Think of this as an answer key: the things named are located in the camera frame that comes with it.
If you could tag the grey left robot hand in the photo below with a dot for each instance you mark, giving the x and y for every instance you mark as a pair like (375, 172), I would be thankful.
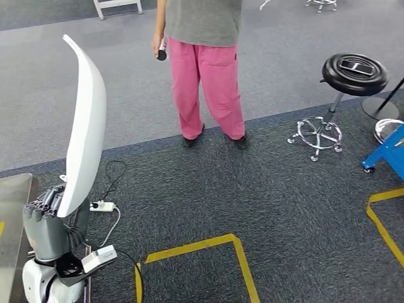
(47, 234)

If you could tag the person's right hand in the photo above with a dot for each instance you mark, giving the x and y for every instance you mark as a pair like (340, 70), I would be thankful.
(158, 44)

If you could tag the black handheld device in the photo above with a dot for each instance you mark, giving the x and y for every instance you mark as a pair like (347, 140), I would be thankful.
(162, 54)

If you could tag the white curved panel part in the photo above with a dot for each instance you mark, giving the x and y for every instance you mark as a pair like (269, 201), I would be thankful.
(85, 125)

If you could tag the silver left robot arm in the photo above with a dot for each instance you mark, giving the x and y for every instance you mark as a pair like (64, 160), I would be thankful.
(38, 280)

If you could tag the person's right forearm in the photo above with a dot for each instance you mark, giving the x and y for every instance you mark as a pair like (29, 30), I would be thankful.
(160, 16)

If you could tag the steel workbench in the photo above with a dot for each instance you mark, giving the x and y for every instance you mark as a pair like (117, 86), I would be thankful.
(12, 196)

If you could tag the blue metal shelf rack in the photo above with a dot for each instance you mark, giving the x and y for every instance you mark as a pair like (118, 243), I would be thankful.
(390, 154)

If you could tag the yellow tape outline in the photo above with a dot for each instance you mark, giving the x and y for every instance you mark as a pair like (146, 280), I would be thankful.
(1, 228)

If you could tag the person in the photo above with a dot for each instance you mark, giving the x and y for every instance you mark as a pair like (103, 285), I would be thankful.
(205, 83)

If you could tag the white power strip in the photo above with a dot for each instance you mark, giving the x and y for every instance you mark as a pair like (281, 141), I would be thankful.
(104, 206)

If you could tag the yellow floor tape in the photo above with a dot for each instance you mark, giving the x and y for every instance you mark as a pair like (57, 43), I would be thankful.
(385, 195)
(189, 247)

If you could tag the chrome stool base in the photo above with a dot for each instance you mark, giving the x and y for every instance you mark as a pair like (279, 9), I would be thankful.
(322, 3)

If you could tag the black seat chrome stool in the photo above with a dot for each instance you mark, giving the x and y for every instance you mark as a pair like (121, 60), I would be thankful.
(353, 81)

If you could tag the black smartphone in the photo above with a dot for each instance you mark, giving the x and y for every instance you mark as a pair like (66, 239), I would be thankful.
(356, 67)

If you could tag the black camera bracket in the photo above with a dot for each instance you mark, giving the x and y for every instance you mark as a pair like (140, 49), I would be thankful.
(68, 269)

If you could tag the white bench frame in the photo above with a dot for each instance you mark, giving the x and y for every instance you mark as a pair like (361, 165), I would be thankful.
(116, 3)

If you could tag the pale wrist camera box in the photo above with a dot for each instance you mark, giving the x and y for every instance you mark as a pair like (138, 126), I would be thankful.
(99, 259)

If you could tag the black stanchion post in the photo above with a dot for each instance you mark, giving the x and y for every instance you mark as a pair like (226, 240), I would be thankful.
(378, 109)

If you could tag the chrome stanchion post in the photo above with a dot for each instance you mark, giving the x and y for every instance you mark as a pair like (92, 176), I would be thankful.
(388, 127)

